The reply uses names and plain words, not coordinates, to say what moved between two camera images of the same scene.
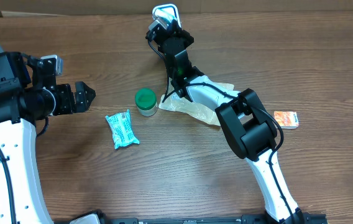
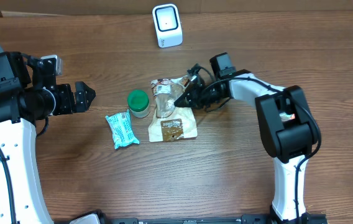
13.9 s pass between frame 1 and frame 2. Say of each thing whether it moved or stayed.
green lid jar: moved
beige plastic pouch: moved
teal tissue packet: stayed
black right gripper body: moved
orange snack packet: stayed
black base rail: stayed
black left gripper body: stayed
